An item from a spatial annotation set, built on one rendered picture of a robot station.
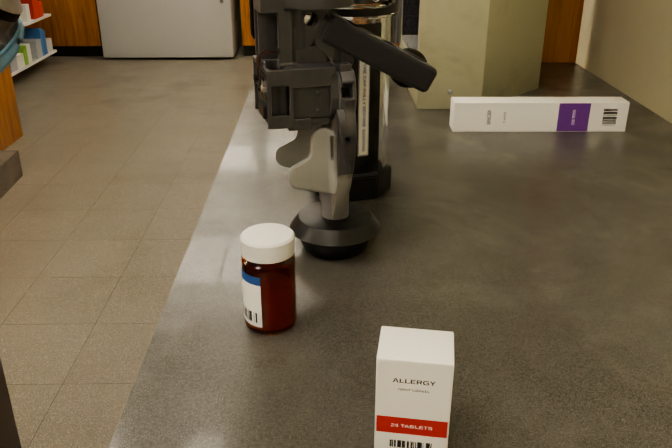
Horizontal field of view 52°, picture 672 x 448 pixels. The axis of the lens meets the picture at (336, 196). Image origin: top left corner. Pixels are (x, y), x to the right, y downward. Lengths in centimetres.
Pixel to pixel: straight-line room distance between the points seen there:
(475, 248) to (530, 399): 23
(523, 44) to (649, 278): 67
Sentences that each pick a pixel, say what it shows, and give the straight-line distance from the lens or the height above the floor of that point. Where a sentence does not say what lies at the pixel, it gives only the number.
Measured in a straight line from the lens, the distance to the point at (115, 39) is 638.
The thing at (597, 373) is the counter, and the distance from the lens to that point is 57.
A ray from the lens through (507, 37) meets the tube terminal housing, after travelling 124.
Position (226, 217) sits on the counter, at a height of 94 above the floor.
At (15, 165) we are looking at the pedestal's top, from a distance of 107.
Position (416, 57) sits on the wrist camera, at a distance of 65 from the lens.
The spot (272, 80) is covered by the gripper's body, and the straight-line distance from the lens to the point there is 60.
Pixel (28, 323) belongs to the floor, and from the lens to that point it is 249.
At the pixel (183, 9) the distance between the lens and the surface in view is 619.
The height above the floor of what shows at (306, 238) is 97.
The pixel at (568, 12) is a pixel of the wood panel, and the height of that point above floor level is 105.
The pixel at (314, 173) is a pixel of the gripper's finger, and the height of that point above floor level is 104.
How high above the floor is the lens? 126
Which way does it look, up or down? 23 degrees down
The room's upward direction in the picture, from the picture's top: straight up
